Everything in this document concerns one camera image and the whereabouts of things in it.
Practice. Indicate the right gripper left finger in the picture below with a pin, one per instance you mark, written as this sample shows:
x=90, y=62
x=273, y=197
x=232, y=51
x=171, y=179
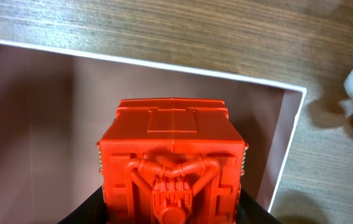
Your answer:
x=91, y=211

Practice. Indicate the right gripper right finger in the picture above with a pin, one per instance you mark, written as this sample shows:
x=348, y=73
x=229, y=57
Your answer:
x=250, y=212

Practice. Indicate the red toy fire truck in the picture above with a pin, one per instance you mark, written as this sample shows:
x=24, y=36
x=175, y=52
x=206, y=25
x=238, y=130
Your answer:
x=171, y=160

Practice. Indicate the pink open cardboard box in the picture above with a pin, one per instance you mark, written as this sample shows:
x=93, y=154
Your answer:
x=55, y=104

